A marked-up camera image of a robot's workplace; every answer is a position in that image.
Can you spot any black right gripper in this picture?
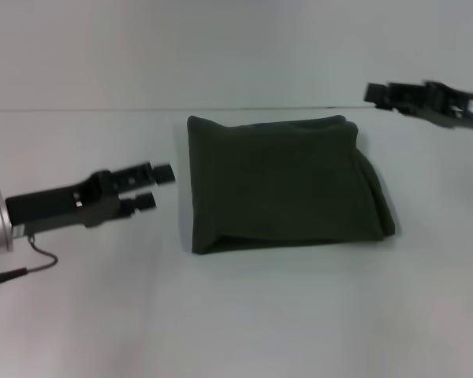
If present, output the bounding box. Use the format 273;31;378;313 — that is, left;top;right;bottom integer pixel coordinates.
363;80;473;128

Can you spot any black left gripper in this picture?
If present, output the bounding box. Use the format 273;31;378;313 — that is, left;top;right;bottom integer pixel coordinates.
4;161;177;230

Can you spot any dark green t-shirt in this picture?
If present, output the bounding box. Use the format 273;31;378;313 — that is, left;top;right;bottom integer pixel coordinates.
186;113;397;256

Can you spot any dark cable with metal plug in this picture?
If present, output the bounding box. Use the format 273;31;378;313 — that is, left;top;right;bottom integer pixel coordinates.
0;234;60;288

